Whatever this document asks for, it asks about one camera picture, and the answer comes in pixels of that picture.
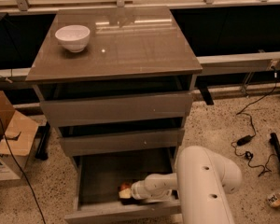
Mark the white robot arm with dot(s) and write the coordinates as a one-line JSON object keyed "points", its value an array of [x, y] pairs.
{"points": [[202, 179]]}

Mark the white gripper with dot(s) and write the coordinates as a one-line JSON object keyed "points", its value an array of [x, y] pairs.
{"points": [[137, 190]]}

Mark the grey middle drawer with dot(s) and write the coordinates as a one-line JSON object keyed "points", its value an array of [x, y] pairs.
{"points": [[118, 142]]}

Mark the red apple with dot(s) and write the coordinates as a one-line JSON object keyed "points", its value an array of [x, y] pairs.
{"points": [[125, 185]]}

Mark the black power adapter with cable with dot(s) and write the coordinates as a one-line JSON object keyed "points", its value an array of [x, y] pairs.
{"points": [[248, 155]]}

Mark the plastic bottle on floor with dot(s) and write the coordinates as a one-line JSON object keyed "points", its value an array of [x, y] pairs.
{"points": [[274, 198]]}

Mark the grey drawer cabinet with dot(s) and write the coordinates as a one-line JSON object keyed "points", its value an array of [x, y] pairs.
{"points": [[131, 51]]}

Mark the white ceramic bowl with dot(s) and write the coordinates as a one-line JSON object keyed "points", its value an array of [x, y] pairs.
{"points": [[73, 37]]}

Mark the grey open bottom drawer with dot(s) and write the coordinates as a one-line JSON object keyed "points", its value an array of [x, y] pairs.
{"points": [[100, 176]]}

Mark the grey top drawer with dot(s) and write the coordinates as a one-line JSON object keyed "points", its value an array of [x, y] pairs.
{"points": [[89, 111]]}

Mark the black table leg foot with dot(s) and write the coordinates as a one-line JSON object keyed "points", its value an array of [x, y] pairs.
{"points": [[42, 137]]}

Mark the brown cardboard box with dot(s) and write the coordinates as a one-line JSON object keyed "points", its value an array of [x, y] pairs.
{"points": [[17, 136]]}

